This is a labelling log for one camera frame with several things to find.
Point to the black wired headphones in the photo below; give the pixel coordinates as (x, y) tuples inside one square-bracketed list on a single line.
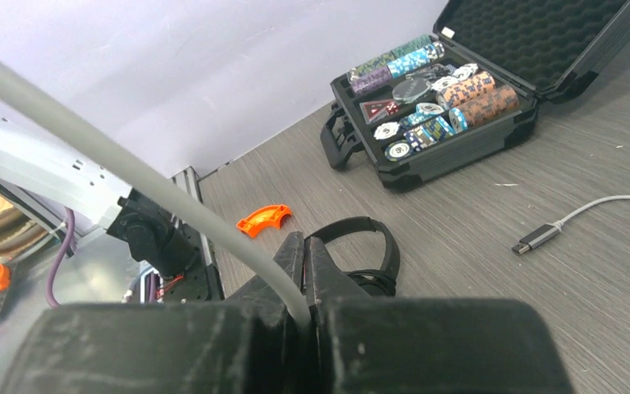
[(365, 251)]

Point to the black poker chip case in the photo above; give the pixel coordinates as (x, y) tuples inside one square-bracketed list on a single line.
[(470, 88)]

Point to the white grey headphones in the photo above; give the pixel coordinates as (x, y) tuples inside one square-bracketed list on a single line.
[(47, 112)]

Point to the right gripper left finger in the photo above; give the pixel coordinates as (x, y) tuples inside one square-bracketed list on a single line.
[(239, 345)]

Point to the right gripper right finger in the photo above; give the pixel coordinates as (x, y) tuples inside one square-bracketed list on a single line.
[(377, 344)]

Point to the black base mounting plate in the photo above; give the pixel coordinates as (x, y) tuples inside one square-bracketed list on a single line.
[(197, 278)]

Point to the orange curved plastic piece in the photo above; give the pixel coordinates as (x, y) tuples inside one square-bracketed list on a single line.
[(271, 216)]

